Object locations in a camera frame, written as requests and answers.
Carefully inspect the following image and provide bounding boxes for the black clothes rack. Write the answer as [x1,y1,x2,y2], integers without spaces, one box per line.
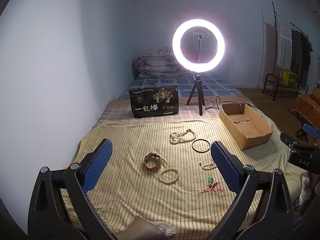
[262,1,312,102]

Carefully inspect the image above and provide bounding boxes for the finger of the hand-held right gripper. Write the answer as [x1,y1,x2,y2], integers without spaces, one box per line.
[280,131,300,151]
[302,123,320,138]

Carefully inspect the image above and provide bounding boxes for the black cable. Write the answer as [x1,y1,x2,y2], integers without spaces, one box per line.
[205,96,253,111]

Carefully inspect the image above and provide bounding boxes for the cardboard box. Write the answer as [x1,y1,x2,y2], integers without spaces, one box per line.
[219,102,273,150]

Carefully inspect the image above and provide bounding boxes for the yellow box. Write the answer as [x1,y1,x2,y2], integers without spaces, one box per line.
[281,70,297,85]

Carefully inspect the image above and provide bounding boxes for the black phone holder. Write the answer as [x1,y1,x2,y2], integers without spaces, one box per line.
[193,29,209,64]

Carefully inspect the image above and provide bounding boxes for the black bangle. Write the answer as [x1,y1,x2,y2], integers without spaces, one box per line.
[192,139,210,153]

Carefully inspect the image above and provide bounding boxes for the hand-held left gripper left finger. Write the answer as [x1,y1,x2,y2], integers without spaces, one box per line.
[27,138,118,240]

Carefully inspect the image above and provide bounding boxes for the green pendant red cord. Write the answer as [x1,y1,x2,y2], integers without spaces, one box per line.
[197,177,222,196]

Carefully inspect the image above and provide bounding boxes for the beige fuzzy cloth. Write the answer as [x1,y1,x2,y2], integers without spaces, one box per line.
[119,215,177,240]

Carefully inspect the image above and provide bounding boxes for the multi-strand pearl necklace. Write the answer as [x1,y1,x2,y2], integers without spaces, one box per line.
[169,128,197,145]

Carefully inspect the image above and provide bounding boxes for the white striped towel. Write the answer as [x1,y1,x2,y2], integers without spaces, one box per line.
[275,14,293,69]

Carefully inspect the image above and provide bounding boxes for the blue checked bed sheet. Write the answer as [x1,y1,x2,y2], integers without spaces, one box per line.
[119,71,244,101]

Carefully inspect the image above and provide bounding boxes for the tan checked blanket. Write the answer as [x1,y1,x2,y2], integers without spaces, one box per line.
[96,97,278,130]

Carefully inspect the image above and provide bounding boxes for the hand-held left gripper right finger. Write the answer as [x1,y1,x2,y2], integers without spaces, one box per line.
[210,141,302,240]

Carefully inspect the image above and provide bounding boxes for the person's right hand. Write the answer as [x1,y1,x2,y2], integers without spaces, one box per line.
[299,172,312,205]

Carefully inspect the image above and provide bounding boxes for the dark hanging clothes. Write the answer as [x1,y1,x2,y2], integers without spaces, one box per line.
[290,29,312,87]

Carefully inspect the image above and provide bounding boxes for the ring light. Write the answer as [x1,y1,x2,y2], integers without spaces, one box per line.
[172,19,225,72]

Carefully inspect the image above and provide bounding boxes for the black printed gift box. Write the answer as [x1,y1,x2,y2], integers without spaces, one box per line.
[129,85,180,118]

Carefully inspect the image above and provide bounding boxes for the black tripod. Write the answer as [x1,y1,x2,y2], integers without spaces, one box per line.
[186,71,206,116]

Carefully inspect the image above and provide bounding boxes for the cream bead bracelet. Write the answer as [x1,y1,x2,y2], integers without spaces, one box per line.
[158,168,180,183]

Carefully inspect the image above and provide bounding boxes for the yellow striped sheet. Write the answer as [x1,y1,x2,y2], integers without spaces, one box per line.
[61,116,308,240]

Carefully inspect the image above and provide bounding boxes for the brown strap wristwatch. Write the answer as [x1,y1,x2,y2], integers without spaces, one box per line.
[144,152,163,172]

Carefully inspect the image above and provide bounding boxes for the folded floral quilt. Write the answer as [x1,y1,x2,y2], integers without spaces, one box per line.
[132,46,193,78]

